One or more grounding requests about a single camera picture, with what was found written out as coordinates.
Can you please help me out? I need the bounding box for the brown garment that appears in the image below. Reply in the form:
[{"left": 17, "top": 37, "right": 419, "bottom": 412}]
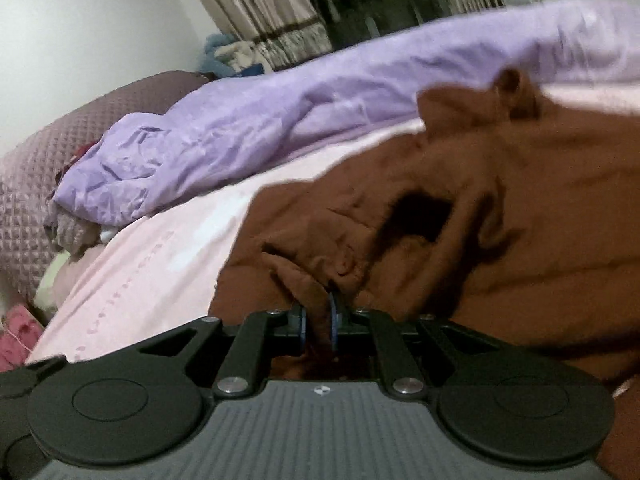
[{"left": 207, "top": 67, "right": 640, "bottom": 480}]

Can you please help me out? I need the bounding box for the grey clothes pile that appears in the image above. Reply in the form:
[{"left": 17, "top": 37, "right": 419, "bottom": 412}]
[{"left": 42, "top": 204, "right": 120, "bottom": 262}]

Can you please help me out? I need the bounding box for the pale pink pillow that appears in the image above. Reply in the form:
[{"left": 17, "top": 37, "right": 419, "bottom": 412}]
[{"left": 52, "top": 246, "right": 107, "bottom": 307}]

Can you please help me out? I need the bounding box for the dark window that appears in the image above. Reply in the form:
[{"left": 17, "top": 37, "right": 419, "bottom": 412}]
[{"left": 287, "top": 0, "right": 496, "bottom": 55}]

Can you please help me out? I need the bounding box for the purple duvet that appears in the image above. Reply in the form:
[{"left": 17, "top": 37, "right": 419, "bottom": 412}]
[{"left": 52, "top": 0, "right": 640, "bottom": 226}]

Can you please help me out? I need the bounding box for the pale green pillow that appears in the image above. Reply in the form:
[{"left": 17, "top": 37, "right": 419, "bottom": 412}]
[{"left": 34, "top": 252, "right": 72, "bottom": 312}]

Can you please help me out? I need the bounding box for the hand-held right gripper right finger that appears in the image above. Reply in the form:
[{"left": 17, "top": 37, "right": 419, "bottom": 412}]
[{"left": 327, "top": 292, "right": 507, "bottom": 399}]

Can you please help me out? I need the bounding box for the blue plush toy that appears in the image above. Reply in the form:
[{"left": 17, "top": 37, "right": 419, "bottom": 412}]
[{"left": 199, "top": 34, "right": 273, "bottom": 80}]

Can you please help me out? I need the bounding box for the dark red cloth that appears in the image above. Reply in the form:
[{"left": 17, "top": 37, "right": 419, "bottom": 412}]
[{"left": 54, "top": 142, "right": 102, "bottom": 187}]

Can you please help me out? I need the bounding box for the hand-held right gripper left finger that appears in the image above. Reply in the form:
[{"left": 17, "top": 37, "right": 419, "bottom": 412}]
[{"left": 107, "top": 304, "right": 309, "bottom": 398}]

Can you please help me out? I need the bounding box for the pink cloth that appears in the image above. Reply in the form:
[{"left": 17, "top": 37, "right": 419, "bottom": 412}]
[{"left": 0, "top": 304, "right": 47, "bottom": 372}]

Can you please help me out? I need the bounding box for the mauve quilted headboard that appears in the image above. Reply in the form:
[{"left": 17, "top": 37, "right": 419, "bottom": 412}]
[{"left": 0, "top": 71, "right": 211, "bottom": 301}]

